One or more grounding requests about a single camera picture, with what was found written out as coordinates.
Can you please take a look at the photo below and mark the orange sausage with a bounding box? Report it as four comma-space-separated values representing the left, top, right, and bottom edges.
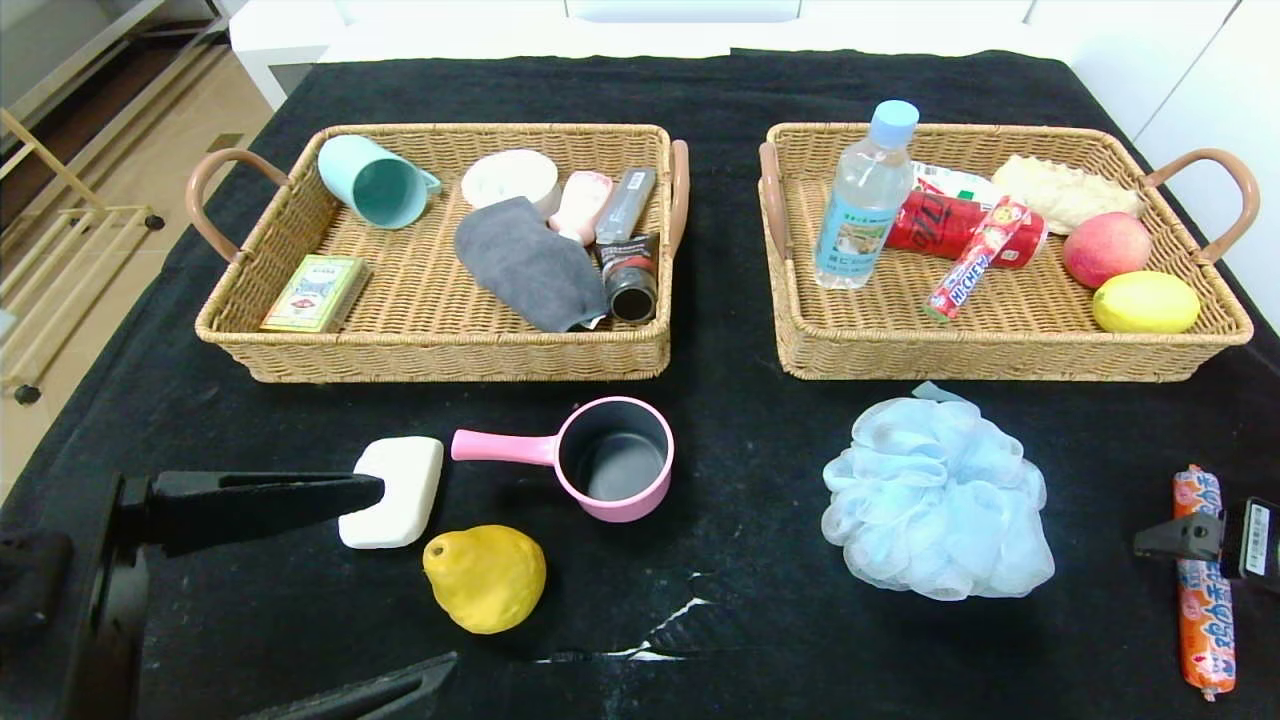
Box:
1172, 466, 1237, 702

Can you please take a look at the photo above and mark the grey cloth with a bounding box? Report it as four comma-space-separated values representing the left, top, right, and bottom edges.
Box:
453, 196, 609, 333

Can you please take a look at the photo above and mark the wicker basket with handles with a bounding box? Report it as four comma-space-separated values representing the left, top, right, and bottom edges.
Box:
186, 123, 691, 384
757, 122, 1259, 383

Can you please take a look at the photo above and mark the red cola can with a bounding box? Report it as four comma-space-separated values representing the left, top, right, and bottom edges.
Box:
885, 190, 1048, 271

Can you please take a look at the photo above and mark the pink pot with handle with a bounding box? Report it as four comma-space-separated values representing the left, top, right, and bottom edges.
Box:
450, 397, 676, 524

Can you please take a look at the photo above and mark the grey tube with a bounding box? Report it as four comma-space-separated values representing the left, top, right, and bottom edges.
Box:
595, 167, 659, 247

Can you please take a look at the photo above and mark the green card box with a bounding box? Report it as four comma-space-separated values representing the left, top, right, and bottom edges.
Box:
260, 255, 373, 334

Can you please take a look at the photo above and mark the yellow pear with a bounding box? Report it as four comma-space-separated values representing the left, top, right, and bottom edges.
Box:
422, 525, 548, 635

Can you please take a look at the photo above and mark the light blue bath pouf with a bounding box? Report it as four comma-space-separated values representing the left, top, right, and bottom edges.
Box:
821, 398, 1055, 602

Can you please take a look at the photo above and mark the wooden rack on wheels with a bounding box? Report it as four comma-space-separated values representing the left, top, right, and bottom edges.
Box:
0, 105, 168, 406

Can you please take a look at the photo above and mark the red Hi-Chew candy stick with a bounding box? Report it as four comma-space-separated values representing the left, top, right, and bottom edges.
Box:
923, 195, 1031, 323

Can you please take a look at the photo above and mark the yellow lemon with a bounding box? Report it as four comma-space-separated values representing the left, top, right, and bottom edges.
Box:
1091, 271, 1201, 335

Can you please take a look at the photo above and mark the teal plastic cup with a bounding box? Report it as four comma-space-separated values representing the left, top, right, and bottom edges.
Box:
317, 135, 443, 231

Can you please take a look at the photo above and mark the black and red tube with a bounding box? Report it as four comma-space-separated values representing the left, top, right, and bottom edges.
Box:
597, 232, 662, 324

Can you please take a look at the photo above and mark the clear water bottle blue cap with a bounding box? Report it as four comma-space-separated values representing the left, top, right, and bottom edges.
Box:
814, 99, 920, 292

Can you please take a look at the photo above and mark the red peach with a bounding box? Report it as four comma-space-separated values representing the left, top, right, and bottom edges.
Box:
1061, 211, 1153, 291

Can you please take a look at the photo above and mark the white round dish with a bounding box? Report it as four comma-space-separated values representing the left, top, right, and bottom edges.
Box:
461, 149, 561, 218

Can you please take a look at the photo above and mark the pink and white small bottle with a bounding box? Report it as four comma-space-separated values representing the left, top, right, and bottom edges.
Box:
550, 171, 614, 247

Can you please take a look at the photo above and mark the brown low shelf unit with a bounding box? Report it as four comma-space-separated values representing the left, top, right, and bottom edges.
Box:
0, 0, 231, 151

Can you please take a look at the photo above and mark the white side cabinet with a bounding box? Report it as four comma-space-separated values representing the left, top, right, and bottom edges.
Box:
228, 0, 346, 111

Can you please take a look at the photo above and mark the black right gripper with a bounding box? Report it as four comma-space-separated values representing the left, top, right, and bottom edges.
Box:
1132, 496, 1280, 593

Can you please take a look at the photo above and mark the white soap bar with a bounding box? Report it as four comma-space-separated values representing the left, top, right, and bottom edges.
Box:
338, 436, 445, 550

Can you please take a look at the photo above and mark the white snack packet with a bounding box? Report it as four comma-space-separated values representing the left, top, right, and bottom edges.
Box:
910, 162, 1001, 208

